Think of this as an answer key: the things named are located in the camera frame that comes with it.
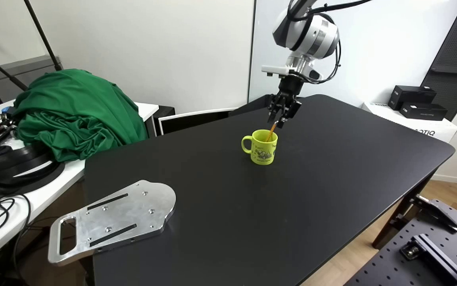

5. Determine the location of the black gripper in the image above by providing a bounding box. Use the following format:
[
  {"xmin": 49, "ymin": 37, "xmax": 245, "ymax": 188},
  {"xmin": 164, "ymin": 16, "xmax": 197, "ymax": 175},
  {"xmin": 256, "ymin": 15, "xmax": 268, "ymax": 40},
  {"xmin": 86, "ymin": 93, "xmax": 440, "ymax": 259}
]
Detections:
[{"xmin": 268, "ymin": 75, "xmax": 303, "ymax": 129}]

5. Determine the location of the orange pen with white cap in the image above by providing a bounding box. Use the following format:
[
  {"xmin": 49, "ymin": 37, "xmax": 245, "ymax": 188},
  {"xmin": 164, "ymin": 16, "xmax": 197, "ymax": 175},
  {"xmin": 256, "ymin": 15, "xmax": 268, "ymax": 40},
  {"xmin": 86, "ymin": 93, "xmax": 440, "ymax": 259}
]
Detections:
[{"xmin": 270, "ymin": 121, "xmax": 278, "ymax": 134}]

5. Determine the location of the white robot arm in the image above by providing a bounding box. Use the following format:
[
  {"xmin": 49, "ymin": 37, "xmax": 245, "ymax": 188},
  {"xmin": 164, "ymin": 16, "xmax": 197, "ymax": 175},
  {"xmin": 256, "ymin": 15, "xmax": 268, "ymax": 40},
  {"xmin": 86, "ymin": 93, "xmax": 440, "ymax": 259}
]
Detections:
[{"xmin": 262, "ymin": 0, "xmax": 368, "ymax": 131}]

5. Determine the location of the yellow-green mug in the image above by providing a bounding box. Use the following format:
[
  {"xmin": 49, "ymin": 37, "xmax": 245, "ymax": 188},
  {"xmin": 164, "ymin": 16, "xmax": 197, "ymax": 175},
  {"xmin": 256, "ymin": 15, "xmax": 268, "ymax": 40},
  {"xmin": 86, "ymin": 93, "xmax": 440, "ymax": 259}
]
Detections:
[{"xmin": 241, "ymin": 129, "xmax": 278, "ymax": 166}]

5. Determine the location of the black box on shelf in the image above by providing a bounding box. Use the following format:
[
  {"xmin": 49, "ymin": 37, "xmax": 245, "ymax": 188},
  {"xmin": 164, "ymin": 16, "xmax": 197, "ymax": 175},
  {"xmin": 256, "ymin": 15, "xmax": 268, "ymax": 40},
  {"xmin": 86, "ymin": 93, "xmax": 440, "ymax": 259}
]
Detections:
[{"xmin": 387, "ymin": 86, "xmax": 448, "ymax": 121}]

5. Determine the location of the silver metal plate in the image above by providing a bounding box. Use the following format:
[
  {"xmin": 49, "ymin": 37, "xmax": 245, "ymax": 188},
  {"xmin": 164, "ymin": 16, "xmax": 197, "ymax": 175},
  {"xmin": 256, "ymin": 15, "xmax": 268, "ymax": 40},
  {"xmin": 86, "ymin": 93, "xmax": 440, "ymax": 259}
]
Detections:
[{"xmin": 48, "ymin": 180, "xmax": 176, "ymax": 266}]

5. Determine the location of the green cloth pile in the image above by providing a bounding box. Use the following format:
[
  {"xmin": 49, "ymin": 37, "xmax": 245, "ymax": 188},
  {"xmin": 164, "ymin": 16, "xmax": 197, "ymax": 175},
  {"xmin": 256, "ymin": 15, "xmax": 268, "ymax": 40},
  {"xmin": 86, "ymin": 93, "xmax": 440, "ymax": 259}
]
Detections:
[{"xmin": 15, "ymin": 69, "xmax": 148, "ymax": 162}]

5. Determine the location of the black perforated breadboard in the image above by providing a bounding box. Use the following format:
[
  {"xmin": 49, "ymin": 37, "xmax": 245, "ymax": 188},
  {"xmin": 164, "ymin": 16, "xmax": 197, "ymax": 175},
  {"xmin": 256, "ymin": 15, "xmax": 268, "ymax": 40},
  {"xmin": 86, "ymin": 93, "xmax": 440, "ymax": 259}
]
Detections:
[{"xmin": 345, "ymin": 196, "xmax": 457, "ymax": 286}]

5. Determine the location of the black round headset pile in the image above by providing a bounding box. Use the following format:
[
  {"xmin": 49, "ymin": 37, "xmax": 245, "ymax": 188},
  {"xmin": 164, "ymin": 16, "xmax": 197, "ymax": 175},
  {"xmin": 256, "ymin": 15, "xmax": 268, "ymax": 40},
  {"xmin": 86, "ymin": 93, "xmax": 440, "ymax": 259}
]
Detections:
[{"xmin": 0, "ymin": 147, "xmax": 65, "ymax": 196}]

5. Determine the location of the white side table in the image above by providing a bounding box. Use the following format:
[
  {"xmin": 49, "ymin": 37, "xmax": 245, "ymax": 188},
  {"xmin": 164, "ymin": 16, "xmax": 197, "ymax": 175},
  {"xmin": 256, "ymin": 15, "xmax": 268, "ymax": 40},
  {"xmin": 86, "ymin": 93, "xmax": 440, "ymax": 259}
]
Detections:
[{"xmin": 0, "ymin": 99, "xmax": 161, "ymax": 272}]

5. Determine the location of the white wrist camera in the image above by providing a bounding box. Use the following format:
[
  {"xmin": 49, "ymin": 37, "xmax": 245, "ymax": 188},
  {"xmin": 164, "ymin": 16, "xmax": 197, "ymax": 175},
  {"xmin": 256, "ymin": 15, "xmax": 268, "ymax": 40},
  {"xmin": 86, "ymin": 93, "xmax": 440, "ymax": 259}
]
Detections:
[{"xmin": 262, "ymin": 66, "xmax": 307, "ymax": 81}]

